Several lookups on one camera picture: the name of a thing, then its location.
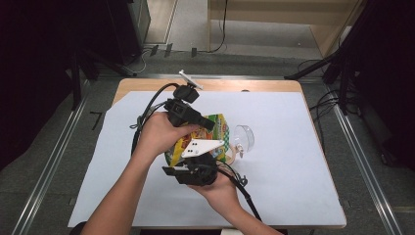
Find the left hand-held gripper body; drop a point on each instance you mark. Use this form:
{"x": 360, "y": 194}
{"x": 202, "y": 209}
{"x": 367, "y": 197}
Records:
{"x": 179, "y": 109}

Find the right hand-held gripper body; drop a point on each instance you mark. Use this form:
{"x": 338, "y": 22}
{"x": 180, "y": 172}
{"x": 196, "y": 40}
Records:
{"x": 199, "y": 173}

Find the colourful spouted refill pouch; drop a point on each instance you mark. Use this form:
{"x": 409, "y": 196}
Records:
{"x": 220, "y": 129}

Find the person's right hand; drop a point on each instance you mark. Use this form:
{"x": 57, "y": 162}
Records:
{"x": 221, "y": 192}

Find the person's left hand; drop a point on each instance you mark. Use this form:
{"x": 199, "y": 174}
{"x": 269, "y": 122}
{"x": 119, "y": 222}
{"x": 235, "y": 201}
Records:
{"x": 158, "y": 137}

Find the white box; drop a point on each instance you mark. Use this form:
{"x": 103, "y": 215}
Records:
{"x": 231, "y": 232}

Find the black cabinet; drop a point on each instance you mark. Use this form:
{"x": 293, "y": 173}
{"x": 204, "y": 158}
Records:
{"x": 129, "y": 29}

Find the white table mat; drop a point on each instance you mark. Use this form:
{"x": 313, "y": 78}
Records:
{"x": 293, "y": 182}

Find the black metal stand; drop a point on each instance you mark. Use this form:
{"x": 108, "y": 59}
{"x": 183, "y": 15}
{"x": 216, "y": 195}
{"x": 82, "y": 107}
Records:
{"x": 76, "y": 81}

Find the black tripod stand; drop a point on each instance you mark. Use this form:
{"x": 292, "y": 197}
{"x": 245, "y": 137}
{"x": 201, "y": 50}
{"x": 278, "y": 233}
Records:
{"x": 313, "y": 67}

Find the dark curtain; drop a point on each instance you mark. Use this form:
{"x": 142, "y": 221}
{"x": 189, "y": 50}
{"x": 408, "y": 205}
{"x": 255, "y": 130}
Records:
{"x": 391, "y": 81}
{"x": 29, "y": 71}

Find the light wooden shelf unit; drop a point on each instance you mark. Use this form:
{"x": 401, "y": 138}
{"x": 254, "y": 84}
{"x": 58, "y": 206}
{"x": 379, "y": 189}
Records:
{"x": 323, "y": 19}

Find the small black floor bracket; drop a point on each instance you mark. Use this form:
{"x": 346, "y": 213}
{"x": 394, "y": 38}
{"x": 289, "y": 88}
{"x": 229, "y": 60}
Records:
{"x": 168, "y": 50}
{"x": 193, "y": 52}
{"x": 154, "y": 50}

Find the short metal floor rail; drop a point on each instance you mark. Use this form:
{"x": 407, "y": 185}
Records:
{"x": 244, "y": 76}

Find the long metal floor rail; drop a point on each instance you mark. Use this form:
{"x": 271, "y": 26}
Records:
{"x": 49, "y": 169}
{"x": 365, "y": 169}

